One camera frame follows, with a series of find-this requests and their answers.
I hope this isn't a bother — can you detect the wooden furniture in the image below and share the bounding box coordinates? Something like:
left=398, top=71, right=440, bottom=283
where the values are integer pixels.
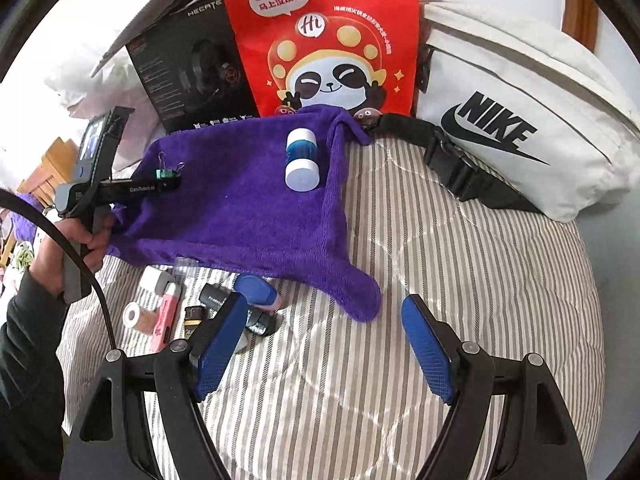
left=22, top=137, right=81, bottom=208

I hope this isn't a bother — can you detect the white waist bag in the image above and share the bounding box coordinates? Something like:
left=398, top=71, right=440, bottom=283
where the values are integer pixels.
left=372, top=0, right=640, bottom=223

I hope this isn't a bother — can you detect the purple towel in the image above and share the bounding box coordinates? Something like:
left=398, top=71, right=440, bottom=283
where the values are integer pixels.
left=107, top=104, right=383, bottom=323

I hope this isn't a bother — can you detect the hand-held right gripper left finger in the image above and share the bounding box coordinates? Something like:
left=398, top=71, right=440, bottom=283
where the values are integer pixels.
left=60, top=292, right=251, bottom=480

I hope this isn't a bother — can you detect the person's left hand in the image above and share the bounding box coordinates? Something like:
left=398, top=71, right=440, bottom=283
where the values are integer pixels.
left=27, top=210, right=116, bottom=296

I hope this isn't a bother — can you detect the black and gold small box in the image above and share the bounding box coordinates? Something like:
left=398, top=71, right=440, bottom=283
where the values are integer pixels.
left=182, top=305, right=208, bottom=343

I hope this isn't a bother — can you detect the black cable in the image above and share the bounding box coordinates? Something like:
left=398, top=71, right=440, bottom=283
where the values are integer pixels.
left=0, top=187, right=121, bottom=356

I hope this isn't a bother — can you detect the blue and pink small item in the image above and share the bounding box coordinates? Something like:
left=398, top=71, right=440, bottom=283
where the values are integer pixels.
left=234, top=273, right=286, bottom=311

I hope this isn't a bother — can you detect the striped quilt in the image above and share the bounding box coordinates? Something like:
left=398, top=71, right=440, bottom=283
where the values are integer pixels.
left=55, top=125, right=606, bottom=480

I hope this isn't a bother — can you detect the red panda box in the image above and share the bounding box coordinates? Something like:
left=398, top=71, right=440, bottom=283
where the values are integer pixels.
left=215, top=0, right=420, bottom=120

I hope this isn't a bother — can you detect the blue and white cylindrical container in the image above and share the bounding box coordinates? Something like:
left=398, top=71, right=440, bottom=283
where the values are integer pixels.
left=284, top=127, right=321, bottom=193

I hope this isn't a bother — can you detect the green binder clip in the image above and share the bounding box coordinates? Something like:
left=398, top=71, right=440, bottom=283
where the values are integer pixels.
left=156, top=152, right=185, bottom=181

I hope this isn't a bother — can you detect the white charger plug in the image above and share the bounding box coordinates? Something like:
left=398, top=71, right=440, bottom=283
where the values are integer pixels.
left=139, top=266, right=176, bottom=297

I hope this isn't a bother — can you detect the pink flashlight pen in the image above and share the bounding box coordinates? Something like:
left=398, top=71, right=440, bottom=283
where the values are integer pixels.
left=150, top=282, right=182, bottom=353

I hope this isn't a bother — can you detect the white plastic shopping bag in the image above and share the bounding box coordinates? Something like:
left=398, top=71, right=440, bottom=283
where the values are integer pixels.
left=42, top=35, right=168, bottom=171

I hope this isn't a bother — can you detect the white tape roll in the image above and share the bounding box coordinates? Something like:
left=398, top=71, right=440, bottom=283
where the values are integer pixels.
left=123, top=302, right=160, bottom=335

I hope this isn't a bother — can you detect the person's left forearm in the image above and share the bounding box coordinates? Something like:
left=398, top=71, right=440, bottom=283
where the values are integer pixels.
left=0, top=267, right=68, bottom=480

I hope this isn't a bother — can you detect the black cylindrical device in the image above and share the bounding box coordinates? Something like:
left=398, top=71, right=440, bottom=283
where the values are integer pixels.
left=199, top=282, right=280, bottom=339

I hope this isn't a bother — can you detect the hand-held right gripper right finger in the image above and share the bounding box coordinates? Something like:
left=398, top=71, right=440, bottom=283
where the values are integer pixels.
left=401, top=294, right=591, bottom=480

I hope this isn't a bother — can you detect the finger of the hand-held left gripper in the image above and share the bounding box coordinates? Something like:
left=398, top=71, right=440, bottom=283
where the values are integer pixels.
left=114, top=176, right=180, bottom=201

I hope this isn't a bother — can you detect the wooden frame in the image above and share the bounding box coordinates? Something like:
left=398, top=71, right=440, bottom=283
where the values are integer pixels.
left=562, top=0, right=606, bottom=53

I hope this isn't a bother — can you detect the black headphone box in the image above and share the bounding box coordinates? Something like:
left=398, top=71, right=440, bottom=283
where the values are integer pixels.
left=125, top=0, right=262, bottom=136

